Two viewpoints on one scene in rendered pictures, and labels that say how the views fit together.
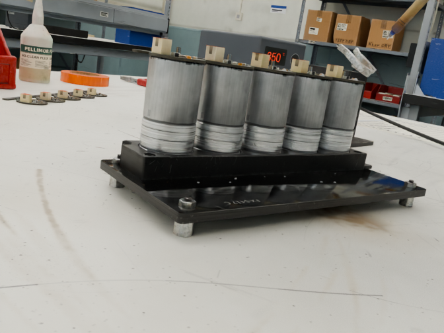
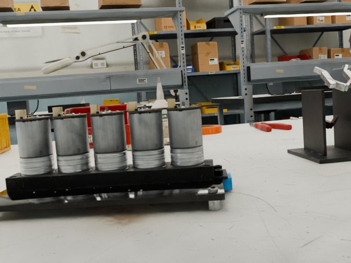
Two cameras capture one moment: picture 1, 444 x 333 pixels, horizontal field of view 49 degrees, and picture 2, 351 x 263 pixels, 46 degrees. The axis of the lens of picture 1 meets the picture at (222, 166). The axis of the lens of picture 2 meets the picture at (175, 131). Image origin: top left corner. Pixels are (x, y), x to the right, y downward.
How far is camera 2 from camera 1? 0.27 m
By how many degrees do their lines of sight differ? 43
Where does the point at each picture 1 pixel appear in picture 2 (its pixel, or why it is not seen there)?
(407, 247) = (104, 235)
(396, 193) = (174, 197)
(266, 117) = (96, 146)
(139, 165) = (7, 183)
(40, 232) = not seen: outside the picture
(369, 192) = (146, 196)
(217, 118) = (57, 151)
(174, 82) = (19, 134)
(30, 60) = not seen: hidden behind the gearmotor
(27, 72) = not seen: hidden behind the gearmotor
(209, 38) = (337, 76)
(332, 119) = (171, 141)
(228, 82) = (57, 128)
